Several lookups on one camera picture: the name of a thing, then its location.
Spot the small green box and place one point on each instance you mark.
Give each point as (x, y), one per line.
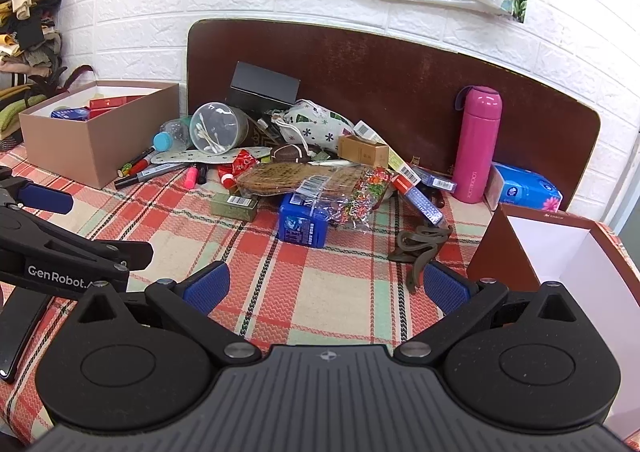
(232, 207)

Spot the pile of clothes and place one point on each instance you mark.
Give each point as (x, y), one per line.
(25, 32)

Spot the blue striped box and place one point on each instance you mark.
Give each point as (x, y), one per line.
(420, 202)

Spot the long white barcode box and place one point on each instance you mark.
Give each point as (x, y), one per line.
(370, 132)

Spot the brown oval case with band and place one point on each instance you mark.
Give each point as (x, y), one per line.
(290, 154)

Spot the pink highlighter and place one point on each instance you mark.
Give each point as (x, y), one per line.
(191, 177)

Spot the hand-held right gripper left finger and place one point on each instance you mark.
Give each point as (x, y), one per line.
(207, 289)

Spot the plastic bottle with blue cap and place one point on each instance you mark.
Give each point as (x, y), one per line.
(172, 132)

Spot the black box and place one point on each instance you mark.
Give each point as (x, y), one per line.
(265, 82)

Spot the black marker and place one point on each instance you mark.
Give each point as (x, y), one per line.
(202, 174)

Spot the blue tissue pack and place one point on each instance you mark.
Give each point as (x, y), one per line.
(530, 189)

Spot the brown cracker packet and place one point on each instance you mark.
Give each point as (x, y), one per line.
(275, 178)

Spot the purple box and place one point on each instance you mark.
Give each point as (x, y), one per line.
(435, 180)

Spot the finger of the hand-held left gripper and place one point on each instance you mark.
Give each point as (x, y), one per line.
(75, 257)
(47, 198)

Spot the floral shoe insole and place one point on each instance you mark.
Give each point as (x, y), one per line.
(200, 156)

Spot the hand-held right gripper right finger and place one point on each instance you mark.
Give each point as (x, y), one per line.
(445, 289)

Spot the clear bag with brown pattern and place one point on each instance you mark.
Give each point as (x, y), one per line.
(262, 132)

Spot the brown wooden board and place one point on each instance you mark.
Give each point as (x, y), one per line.
(390, 82)

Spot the clear cotton swab container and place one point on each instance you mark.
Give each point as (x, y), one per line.
(217, 127)

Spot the plaid tablecloth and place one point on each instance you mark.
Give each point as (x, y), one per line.
(320, 292)

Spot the red patterned packet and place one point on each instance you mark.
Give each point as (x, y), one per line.
(246, 161)

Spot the red tube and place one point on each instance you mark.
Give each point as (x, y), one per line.
(226, 177)

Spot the pink thermos bottle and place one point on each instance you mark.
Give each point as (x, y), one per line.
(477, 147)

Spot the blue packet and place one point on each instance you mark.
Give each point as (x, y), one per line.
(70, 113)

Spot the colourful clear snack bag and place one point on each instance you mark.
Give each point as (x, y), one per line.
(350, 194)

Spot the small tan box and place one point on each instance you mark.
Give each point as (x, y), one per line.
(362, 150)

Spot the grey marker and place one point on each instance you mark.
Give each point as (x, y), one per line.
(150, 175)

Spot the red marker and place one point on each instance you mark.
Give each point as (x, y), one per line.
(141, 162)

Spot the brown box with white inside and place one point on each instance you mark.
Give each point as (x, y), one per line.
(505, 252)

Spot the red box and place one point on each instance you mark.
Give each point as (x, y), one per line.
(112, 105)

